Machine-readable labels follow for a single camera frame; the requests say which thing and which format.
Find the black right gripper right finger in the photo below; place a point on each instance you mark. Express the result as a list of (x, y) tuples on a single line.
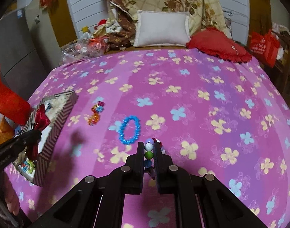
[(200, 201)]

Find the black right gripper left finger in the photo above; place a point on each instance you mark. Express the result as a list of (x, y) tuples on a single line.
[(98, 202)]

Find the cream dotted scrunchie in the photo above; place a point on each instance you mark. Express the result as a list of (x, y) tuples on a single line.
[(55, 106)]

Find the person left hand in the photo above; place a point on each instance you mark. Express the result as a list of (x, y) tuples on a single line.
[(11, 197)]

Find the orange plastic basket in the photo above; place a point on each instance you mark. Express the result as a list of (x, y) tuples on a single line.
[(6, 131)]

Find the red gift bag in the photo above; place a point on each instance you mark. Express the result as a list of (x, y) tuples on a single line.
[(13, 106)]

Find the striped white tray box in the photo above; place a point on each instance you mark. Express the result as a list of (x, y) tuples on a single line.
[(35, 171)]

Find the pink floral bed sheet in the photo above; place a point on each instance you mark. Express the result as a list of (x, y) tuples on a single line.
[(212, 116)]

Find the wooden shelf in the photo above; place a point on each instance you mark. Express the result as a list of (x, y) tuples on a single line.
[(282, 65)]

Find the santa plush toy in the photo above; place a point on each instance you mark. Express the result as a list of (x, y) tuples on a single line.
[(100, 29)]

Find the red heart pillow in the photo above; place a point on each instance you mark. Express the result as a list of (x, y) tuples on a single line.
[(215, 43)]

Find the red bag on shelf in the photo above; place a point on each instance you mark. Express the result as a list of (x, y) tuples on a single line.
[(264, 47)]

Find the white cushion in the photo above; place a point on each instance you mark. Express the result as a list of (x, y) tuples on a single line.
[(161, 29)]

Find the floral beige quilt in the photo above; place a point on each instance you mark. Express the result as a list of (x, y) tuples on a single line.
[(202, 13)]

